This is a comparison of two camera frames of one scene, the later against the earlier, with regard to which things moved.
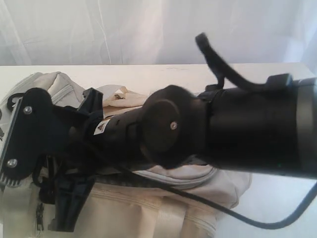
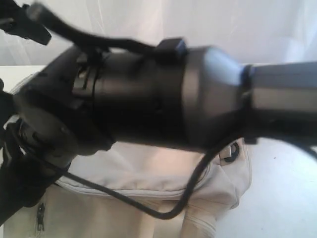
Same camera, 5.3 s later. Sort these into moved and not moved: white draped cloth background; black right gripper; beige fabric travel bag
Moved: black right gripper
Not moved: beige fabric travel bag; white draped cloth background
